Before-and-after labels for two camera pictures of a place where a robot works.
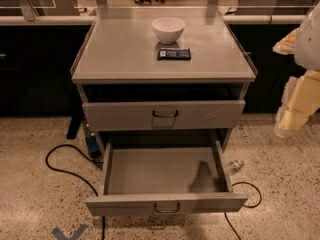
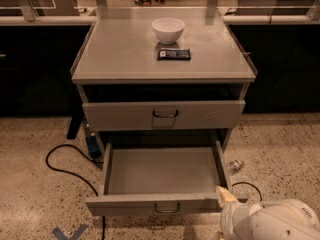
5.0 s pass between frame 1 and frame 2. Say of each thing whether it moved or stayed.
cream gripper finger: moved
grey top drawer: stayed
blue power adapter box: stayed
